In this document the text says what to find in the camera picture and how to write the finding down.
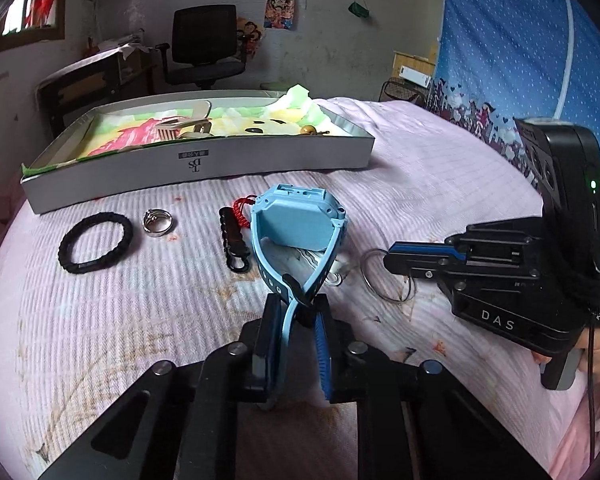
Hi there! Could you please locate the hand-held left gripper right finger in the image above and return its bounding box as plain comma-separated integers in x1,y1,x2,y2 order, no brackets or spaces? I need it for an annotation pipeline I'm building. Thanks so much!
300,294,553,480

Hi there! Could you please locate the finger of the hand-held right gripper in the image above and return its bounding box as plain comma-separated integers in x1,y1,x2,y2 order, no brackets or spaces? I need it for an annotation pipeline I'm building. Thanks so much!
382,254,463,282
387,240,468,263

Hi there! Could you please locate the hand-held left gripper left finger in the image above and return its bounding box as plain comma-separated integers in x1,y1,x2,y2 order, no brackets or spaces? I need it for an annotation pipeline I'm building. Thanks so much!
37,294,286,480

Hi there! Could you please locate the thin silver bangle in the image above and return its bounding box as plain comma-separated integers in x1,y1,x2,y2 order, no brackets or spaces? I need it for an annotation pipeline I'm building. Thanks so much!
360,249,416,303

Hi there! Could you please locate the black bead bracelet red cord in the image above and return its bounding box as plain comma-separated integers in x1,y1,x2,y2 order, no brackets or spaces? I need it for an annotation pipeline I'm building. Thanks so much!
218,195,256,272

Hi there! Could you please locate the blue smartwatch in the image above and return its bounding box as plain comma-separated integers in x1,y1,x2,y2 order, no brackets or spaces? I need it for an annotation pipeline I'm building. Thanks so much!
249,183,349,411

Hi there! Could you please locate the silver ring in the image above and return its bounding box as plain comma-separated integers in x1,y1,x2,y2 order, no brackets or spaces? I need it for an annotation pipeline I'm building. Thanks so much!
142,208,176,237

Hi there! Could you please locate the white shallow cardboard box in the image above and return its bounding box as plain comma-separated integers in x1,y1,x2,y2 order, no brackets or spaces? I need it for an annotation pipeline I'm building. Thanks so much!
20,90,376,216

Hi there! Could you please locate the black braided bracelet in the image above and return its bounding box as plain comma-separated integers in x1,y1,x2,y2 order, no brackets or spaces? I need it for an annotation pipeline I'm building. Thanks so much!
58,212,133,275

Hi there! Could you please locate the pink printed bedspread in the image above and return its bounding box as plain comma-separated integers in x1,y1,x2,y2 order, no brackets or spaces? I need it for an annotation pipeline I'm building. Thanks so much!
0,95,600,480

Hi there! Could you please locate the long white box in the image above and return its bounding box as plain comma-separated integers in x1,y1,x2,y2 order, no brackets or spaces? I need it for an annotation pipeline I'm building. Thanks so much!
399,65,432,87

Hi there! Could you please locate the light wooden cabinet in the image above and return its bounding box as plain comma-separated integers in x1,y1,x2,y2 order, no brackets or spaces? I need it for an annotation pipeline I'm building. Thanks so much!
392,50,438,96

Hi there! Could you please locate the blue dotted fabric wardrobe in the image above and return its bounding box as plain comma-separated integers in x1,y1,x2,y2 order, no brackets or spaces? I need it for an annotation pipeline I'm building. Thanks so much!
425,0,600,196

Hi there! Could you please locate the silver hair clip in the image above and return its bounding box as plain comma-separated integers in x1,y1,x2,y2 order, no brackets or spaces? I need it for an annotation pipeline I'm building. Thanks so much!
155,102,213,143

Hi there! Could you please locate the colourful printed lining cloth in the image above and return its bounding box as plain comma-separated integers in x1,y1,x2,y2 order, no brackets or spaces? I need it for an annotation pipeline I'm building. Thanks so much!
80,85,353,158

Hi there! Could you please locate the black office chair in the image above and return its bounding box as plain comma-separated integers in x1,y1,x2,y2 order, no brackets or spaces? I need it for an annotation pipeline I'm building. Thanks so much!
152,4,253,90

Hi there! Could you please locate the dark wooden desk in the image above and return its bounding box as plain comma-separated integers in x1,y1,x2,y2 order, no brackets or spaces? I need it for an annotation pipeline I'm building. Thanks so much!
35,47,158,136

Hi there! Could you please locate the barred window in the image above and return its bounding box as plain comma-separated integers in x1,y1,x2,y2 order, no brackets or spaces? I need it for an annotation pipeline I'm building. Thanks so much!
0,0,68,41

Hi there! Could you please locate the black cable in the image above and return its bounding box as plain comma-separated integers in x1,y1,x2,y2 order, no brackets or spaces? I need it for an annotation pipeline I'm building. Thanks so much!
586,310,598,461

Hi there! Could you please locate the wire basket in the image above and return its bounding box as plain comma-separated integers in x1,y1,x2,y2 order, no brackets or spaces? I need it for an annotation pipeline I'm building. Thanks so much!
380,77,428,107

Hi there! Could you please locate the cartoon wall poster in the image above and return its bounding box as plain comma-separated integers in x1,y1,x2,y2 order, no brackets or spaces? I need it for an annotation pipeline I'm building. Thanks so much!
263,0,297,31

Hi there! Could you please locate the orange cartoon wall sticker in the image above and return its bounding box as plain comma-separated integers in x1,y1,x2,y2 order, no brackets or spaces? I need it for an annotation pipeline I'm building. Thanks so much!
236,16,263,61

